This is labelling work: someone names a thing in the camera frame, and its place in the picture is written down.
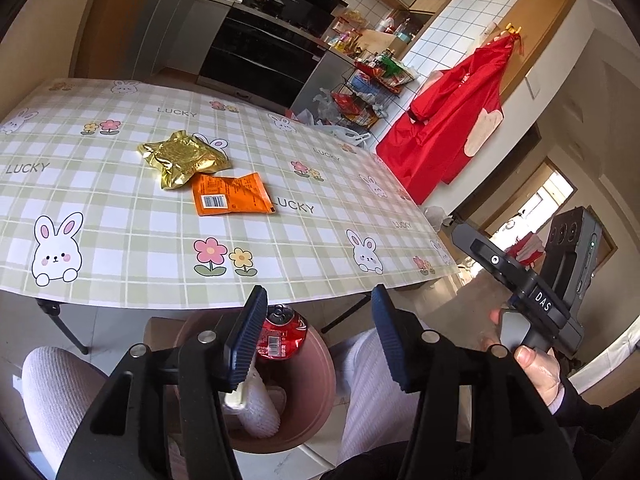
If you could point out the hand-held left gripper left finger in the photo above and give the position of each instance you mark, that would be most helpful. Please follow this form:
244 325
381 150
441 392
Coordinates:
245 340

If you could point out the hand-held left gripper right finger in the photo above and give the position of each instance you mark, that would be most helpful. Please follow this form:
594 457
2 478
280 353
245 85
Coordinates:
387 340

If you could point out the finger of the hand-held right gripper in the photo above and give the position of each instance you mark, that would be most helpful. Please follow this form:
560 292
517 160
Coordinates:
487 255

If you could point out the red soda can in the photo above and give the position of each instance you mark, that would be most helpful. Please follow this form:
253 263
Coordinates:
282 335

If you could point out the white foam fruit net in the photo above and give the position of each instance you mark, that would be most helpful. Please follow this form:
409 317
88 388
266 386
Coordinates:
262 410

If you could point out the brown round trash bin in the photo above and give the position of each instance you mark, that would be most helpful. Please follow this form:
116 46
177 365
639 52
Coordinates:
310 385

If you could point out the person's right forearm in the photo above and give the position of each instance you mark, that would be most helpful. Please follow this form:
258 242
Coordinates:
590 425

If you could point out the person's right hand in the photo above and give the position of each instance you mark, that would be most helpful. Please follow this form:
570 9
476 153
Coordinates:
542 375

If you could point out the black table leg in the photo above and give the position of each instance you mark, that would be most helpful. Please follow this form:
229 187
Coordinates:
347 312
62 327

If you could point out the person's right leg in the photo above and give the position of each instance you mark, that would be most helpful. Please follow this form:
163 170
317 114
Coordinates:
370 400

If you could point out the person's leg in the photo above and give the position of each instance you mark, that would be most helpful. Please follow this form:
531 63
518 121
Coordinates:
55 385
370 400

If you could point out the red apron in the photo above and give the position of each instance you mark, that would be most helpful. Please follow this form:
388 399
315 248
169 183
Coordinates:
450 125

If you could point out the orange snack packet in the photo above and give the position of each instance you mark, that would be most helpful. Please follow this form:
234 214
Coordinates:
235 195

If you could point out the checked bunny print tablecloth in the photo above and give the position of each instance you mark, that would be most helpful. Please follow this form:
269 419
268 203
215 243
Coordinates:
125 240

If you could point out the white plastic bag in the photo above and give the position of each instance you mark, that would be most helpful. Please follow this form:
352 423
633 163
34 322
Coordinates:
345 132

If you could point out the gold foil wrapper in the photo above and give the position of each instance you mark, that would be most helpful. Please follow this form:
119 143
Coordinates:
182 160

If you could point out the person's left leg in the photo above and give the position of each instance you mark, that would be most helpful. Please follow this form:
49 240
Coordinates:
55 385

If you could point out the wooden counter box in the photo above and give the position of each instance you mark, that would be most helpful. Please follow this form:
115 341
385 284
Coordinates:
375 42

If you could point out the black built-in oven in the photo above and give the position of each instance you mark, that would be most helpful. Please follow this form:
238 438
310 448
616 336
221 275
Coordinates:
260 55

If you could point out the grey kitchen cabinets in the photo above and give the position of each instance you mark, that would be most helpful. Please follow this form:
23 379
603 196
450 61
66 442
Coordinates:
190 35

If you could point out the wooden door frame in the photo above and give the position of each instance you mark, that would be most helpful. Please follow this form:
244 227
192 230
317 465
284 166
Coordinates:
110 15

